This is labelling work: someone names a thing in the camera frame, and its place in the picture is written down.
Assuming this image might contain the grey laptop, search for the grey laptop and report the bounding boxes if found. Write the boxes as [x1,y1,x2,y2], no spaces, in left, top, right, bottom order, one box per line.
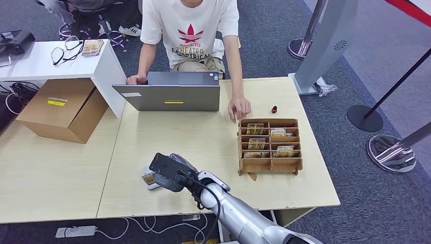
[111,71,222,112]

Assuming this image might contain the person's left hand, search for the person's left hand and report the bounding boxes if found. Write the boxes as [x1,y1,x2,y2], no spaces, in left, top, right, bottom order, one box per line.
[228,97,252,121]

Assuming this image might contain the stack of golden cards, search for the stack of golden cards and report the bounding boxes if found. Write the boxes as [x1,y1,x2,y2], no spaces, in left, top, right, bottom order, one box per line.
[81,40,104,57]

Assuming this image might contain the black desk device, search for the black desk device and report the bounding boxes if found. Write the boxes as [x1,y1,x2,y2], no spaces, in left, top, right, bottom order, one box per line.
[0,29,36,56]

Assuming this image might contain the person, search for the person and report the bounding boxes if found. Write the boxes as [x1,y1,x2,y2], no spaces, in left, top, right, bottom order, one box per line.
[126,0,252,121]
[35,0,142,37]

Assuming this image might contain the white cable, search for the white cable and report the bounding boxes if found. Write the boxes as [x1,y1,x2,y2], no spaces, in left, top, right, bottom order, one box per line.
[96,213,209,244]

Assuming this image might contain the grey kiosk stand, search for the grey kiosk stand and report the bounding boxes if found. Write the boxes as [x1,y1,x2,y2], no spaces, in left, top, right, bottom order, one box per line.
[288,0,360,97]

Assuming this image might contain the brown cardboard box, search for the brown cardboard box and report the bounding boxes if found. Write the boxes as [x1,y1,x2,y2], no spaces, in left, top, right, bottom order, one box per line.
[15,78,109,144]

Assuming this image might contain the crumpled clear plastic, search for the crumpled clear plastic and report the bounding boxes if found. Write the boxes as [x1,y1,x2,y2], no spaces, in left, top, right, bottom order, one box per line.
[313,76,338,98]

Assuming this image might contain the white power strip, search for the white power strip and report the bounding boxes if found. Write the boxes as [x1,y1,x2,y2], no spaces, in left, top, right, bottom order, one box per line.
[55,225,98,239]

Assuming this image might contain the black rimmed eyeglasses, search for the black rimmed eyeglasses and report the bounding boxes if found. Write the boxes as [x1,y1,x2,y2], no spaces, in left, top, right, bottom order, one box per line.
[50,36,85,66]

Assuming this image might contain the golden landscape key card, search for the golden landscape key card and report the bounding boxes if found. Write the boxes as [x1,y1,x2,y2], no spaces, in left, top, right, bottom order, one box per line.
[248,138,266,150]
[246,123,265,136]
[242,151,270,159]

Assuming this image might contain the person's right hand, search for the person's right hand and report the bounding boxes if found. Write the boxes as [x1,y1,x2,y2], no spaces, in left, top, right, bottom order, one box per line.
[126,74,148,85]

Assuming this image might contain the black stanchion post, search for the black stanchion post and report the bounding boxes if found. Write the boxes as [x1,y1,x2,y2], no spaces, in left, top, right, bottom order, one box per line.
[347,47,431,133]

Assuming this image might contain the white side table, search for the white side table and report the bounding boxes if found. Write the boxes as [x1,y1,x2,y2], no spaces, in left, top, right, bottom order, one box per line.
[0,39,127,119]

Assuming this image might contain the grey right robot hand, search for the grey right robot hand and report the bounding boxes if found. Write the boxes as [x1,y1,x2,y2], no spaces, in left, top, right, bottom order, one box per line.
[152,153,200,194]

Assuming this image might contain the black office chair base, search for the black office chair base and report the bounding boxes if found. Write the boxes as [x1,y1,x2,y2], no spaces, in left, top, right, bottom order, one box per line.
[58,10,129,53]

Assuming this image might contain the grey card reader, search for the grey card reader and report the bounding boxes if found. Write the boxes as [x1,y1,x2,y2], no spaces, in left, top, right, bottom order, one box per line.
[140,167,162,191]

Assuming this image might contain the wooden card holder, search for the wooden card holder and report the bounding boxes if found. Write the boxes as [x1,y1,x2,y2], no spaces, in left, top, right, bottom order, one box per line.
[237,117,303,177]

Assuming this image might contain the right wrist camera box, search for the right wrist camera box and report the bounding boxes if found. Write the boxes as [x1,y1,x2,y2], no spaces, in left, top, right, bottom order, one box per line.
[148,152,199,184]

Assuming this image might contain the red barrier belt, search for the red barrier belt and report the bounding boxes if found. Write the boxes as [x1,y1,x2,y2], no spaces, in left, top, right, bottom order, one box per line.
[385,0,431,28]

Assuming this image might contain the black cable bundle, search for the black cable bundle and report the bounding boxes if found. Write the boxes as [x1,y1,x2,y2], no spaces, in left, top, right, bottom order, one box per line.
[0,80,41,117]

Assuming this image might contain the black camera cable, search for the black camera cable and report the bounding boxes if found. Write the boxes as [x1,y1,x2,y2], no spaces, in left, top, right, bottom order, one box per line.
[177,171,222,244]

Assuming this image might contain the chrome stanchion post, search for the chrome stanchion post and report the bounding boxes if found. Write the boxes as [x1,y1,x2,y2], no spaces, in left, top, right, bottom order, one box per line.
[366,121,431,174]
[287,0,328,60]

